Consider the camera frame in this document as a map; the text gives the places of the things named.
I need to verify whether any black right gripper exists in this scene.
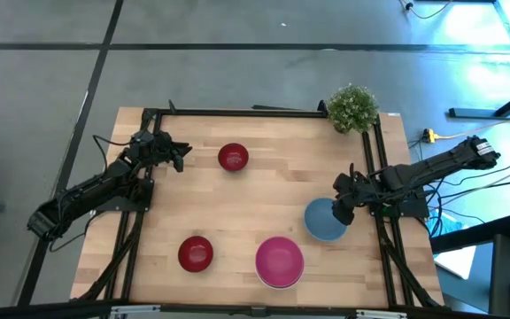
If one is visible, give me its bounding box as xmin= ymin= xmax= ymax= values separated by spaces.
xmin=331 ymin=172 xmax=366 ymax=226

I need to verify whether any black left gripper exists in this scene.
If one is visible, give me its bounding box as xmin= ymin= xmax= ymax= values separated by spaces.
xmin=148 ymin=130 xmax=193 ymax=173

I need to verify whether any blue bowl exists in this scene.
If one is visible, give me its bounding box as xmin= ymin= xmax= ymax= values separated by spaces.
xmin=303 ymin=197 xmax=349 ymax=243

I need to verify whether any small red bowl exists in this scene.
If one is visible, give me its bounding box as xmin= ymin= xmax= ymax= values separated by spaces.
xmin=177 ymin=235 xmax=214 ymax=274
xmin=217 ymin=142 xmax=250 ymax=173

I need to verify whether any pink bowl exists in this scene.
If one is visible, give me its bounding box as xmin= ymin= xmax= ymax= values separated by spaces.
xmin=255 ymin=236 xmax=305 ymax=289

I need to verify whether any white bowl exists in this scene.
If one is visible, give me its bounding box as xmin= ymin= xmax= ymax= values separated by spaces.
xmin=254 ymin=237 xmax=305 ymax=292

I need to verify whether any small green potted plant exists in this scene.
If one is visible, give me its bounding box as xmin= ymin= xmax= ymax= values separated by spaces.
xmin=325 ymin=82 xmax=380 ymax=135

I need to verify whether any blue plastic bag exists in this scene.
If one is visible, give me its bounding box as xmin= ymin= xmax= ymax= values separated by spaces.
xmin=436 ymin=211 xmax=464 ymax=236

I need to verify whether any white paper sheet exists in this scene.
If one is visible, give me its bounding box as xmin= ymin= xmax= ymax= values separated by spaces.
xmin=434 ymin=245 xmax=477 ymax=281

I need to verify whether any black crossbeam with silver brackets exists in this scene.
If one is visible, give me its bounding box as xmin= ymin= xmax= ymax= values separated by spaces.
xmin=0 ymin=300 xmax=510 ymax=319

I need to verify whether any black desk foot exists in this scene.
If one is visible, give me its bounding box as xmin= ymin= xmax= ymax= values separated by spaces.
xmin=448 ymin=82 xmax=510 ymax=120

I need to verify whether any black aluminium table frame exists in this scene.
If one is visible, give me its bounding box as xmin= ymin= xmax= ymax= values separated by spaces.
xmin=71 ymin=99 xmax=444 ymax=311

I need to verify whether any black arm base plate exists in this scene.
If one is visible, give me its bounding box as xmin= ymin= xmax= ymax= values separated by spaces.
xmin=367 ymin=181 xmax=431 ymax=219
xmin=97 ymin=176 xmax=155 ymax=214

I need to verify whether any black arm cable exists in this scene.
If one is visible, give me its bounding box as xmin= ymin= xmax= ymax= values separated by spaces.
xmin=92 ymin=134 xmax=133 ymax=173
xmin=49 ymin=211 xmax=101 ymax=253

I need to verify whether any beige power cable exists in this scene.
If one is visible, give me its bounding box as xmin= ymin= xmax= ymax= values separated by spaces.
xmin=436 ymin=108 xmax=510 ymax=141

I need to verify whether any black floor cable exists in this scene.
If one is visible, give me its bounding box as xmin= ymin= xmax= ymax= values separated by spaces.
xmin=438 ymin=179 xmax=510 ymax=199

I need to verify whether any grey floor cable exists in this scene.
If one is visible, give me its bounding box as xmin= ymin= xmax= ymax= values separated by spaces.
xmin=436 ymin=157 xmax=510 ymax=209

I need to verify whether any beige floor cable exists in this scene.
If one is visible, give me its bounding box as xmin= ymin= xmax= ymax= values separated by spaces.
xmin=398 ymin=0 xmax=453 ymax=20

